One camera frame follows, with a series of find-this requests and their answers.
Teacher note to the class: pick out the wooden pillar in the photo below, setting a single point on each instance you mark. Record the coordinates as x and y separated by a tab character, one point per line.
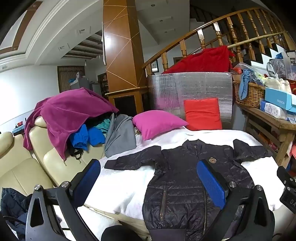
120	46

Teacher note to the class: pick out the wooden table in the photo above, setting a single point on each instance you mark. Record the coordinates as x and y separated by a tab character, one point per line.
261	113

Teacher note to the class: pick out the wooden stair railing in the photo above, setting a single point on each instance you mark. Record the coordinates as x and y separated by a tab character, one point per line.
184	48

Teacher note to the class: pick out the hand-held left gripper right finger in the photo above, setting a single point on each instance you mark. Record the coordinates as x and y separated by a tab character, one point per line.
211	185

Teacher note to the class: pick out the white fleece blanket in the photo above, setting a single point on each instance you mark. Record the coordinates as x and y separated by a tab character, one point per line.
99	220

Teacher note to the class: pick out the red blanket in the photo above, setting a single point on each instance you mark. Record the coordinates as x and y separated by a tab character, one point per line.
203	60

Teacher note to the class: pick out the white bed sheet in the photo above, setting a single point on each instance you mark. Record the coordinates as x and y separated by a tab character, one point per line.
129	185

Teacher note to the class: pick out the grey refrigerator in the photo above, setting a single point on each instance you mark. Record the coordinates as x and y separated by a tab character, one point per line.
84	84

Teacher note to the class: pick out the dark bookshelf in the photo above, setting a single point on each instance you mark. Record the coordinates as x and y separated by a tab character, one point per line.
103	84

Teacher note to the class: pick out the blue cardboard box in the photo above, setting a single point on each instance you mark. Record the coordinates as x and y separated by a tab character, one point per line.
277	97

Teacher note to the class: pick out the silver foil insulation sheet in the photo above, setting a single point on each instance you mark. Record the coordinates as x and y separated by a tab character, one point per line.
196	85

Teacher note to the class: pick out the wooden lattice door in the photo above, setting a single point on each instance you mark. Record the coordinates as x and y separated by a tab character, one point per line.
67	76

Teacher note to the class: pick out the cream leather sofa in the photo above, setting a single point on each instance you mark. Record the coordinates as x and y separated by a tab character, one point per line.
20	166

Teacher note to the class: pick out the black puffer jacket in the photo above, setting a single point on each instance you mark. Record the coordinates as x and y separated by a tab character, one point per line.
180	180

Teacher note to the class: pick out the white patterned box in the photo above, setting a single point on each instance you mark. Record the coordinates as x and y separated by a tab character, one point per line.
275	110

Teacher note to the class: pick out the magenta fleece garment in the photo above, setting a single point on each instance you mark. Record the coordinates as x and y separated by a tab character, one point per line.
69	109

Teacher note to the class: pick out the grey garment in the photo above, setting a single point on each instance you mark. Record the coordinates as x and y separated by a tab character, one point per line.
120	136

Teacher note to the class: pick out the pink pillow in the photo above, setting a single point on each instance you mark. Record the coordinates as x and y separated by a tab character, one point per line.
157	122

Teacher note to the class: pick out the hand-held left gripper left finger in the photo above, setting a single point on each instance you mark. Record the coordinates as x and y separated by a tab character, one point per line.
86	182

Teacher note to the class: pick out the white staircase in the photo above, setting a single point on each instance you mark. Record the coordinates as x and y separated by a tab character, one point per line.
266	54

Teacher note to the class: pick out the dark navy jacket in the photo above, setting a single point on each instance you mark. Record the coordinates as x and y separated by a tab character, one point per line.
11	201

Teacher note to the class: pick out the red box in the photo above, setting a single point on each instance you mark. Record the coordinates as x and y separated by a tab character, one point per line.
266	140

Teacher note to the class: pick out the cream cloth bundle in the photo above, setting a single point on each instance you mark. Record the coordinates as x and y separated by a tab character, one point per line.
277	84

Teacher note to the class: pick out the blue garment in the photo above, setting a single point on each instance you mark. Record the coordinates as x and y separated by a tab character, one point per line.
94	136

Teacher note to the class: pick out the wicker basket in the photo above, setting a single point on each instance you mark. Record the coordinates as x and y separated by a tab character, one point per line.
252	95

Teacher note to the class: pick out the light blue cloth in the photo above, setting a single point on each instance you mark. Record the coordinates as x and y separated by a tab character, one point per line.
245	83

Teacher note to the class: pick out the clear plastic bag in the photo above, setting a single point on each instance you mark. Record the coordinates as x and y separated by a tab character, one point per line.
276	67

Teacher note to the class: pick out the red pillow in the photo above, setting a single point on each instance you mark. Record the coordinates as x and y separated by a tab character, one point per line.
202	113

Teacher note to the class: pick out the teal garment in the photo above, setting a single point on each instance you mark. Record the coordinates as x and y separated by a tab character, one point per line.
104	125

